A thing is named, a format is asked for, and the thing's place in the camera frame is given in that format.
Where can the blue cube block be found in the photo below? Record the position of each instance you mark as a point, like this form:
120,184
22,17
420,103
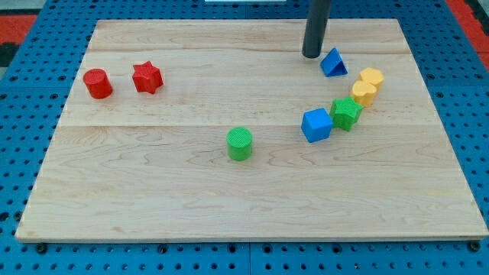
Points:
316,125

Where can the red star block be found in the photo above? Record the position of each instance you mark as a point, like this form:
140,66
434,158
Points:
147,77

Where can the yellow heart block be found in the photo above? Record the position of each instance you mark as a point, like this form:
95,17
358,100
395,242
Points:
363,93

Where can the red cylinder block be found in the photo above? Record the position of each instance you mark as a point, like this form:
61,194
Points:
98,84

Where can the black cylindrical robot arm rod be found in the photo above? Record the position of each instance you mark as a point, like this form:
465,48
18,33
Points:
316,23

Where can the light wooden board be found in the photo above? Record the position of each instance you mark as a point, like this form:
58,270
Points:
154,168

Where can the blue triangular prism block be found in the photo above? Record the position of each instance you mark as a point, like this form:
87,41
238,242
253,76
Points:
333,65

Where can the green star block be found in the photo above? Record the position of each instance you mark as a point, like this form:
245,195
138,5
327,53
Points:
345,113

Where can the green cylinder block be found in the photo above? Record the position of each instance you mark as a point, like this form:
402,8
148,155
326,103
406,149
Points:
239,143

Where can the yellow hexagon block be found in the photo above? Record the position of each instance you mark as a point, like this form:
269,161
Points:
373,76

